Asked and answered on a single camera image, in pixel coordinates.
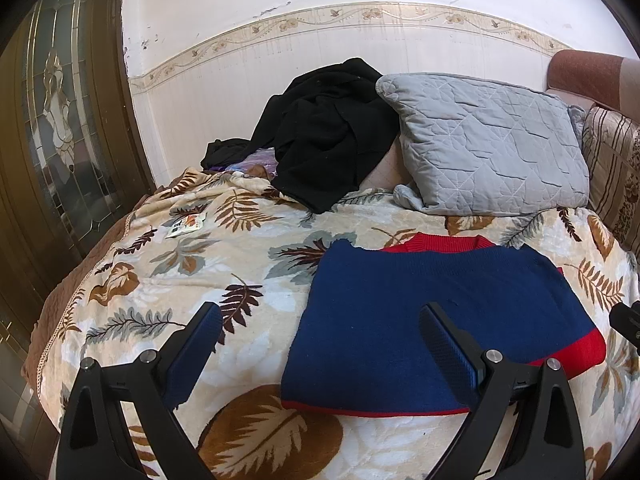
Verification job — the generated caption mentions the striped floral sofa cushion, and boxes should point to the striped floral sofa cushion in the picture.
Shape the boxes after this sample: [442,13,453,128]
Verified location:
[581,104,640,256]

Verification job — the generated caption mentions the grey quilted pillow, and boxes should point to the grey quilted pillow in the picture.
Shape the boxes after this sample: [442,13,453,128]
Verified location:
[376,72,591,217]

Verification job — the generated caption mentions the leaf print blanket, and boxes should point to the leaf print blanket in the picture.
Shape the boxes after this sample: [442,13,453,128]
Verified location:
[22,167,640,480]

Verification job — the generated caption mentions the beige pillow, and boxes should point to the beige pillow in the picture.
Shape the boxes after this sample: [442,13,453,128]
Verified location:
[360,142,413,193]

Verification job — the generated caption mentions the small dark cloth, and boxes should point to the small dark cloth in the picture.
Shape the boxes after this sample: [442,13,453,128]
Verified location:
[201,137,251,171]

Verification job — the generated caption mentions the red and blue knit sweater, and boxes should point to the red and blue knit sweater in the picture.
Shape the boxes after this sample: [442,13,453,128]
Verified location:
[280,232,607,418]

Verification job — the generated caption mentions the purple cloth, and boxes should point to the purple cloth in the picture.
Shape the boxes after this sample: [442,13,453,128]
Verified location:
[220,149,278,181]

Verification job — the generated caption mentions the wooden door with glass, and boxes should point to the wooden door with glass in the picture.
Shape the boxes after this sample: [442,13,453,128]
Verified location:
[0,0,157,431]

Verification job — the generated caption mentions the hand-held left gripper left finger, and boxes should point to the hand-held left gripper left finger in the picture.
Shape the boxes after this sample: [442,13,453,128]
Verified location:
[55,301,224,480]

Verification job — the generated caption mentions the small printed packet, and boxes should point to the small printed packet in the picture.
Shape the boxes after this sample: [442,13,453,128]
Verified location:
[165,212,207,239]

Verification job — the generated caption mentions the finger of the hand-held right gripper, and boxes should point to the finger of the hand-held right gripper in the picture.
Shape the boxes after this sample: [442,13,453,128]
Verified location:
[609,301,640,348]

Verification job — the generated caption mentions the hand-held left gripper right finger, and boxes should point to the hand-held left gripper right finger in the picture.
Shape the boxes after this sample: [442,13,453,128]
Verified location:
[419,301,587,480]

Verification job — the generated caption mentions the black jacket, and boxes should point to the black jacket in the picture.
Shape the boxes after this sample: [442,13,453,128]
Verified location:
[250,57,401,215]

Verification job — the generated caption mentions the brown lace-edged bedspread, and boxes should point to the brown lace-edged bedspread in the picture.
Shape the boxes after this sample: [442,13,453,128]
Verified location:
[22,195,138,396]

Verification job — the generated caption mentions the brown and beige backrest cover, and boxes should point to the brown and beige backrest cover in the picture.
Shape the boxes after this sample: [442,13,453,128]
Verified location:
[545,49,640,111]

